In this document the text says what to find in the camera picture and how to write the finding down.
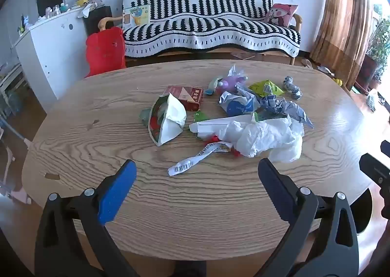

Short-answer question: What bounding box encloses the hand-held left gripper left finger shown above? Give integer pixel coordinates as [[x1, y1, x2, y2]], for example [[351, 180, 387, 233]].
[[34, 159, 141, 277]]

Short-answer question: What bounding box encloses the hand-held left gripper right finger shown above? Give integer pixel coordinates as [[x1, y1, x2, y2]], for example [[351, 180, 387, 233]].
[[257, 158, 360, 277]]

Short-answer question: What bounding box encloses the black bin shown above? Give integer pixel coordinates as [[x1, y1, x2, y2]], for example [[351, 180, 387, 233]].
[[350, 187, 374, 235]]

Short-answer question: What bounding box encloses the white plastic bag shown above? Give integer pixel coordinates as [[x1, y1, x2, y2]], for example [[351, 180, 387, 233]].
[[218, 114, 305, 163]]

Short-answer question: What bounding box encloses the small red wrapper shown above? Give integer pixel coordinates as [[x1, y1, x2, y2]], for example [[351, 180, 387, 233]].
[[203, 134, 243, 158]]

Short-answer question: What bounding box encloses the large blue white paper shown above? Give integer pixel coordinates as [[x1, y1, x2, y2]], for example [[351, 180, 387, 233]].
[[259, 95, 314, 129]]

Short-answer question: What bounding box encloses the white barcode label strip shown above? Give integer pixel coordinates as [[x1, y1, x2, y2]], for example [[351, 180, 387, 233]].
[[167, 141, 234, 177]]

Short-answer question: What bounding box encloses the green cardboard carton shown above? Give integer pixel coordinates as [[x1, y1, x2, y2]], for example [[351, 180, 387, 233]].
[[189, 111, 259, 140]]

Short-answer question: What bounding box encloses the blue white bag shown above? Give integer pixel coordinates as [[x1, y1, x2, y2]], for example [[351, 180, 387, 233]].
[[218, 86, 261, 116]]

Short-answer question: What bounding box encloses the white and red snack bag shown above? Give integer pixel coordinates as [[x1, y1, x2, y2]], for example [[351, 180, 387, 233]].
[[139, 93, 187, 146]]

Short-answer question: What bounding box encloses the yellow green snack packet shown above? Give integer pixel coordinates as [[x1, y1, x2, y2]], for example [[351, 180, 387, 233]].
[[248, 80, 284, 97]]

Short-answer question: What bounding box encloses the small blue white paper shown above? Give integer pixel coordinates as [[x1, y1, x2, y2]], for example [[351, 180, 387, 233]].
[[283, 76, 303, 100]]

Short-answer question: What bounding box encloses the purple plastic wrapper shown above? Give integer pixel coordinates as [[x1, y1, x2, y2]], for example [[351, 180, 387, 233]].
[[217, 76, 248, 93]]

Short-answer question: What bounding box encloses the red cardboard box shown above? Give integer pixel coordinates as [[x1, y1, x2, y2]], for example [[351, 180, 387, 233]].
[[160, 85, 204, 112]]

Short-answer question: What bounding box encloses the teal plastic wrapper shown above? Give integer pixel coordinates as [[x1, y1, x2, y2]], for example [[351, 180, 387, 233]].
[[205, 77, 223, 96]]

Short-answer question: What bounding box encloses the grey plastic bag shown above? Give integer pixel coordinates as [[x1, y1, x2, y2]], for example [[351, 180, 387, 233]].
[[367, 89, 381, 113]]

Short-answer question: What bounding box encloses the potted plant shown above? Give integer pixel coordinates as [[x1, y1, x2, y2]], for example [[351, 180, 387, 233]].
[[355, 18, 390, 91]]

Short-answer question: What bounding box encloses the grey pink metal stand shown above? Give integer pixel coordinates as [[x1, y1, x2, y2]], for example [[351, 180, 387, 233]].
[[0, 117, 32, 204]]

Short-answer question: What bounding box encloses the brown curtain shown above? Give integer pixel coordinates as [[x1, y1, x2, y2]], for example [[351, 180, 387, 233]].
[[309, 0, 374, 88]]

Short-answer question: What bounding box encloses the red plastic toy chair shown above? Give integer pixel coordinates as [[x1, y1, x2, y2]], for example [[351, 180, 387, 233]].
[[85, 27, 127, 78]]

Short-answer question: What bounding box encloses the white shelf rack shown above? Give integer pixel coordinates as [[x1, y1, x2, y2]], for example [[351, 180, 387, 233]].
[[0, 63, 29, 114]]

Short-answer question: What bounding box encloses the white cabinet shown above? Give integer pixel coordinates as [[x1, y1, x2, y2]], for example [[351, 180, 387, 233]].
[[14, 7, 92, 114]]

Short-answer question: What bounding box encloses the pink cartoon cushion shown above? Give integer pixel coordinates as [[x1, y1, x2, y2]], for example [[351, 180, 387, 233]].
[[263, 3, 298, 27]]

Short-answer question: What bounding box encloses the wooden sofa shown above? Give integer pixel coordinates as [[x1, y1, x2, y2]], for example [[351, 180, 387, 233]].
[[98, 0, 303, 65]]

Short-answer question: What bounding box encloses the black speaker box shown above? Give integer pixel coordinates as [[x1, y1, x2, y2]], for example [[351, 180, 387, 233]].
[[82, 5, 113, 38]]

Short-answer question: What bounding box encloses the colourful picture book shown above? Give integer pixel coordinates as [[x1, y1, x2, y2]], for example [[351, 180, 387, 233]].
[[122, 5, 150, 30]]

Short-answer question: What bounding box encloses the black white striped sofa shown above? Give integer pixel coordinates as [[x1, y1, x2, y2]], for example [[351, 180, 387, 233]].
[[122, 0, 302, 58]]

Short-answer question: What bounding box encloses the white paper sheet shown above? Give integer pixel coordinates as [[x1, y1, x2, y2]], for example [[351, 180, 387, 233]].
[[78, 2, 98, 18]]

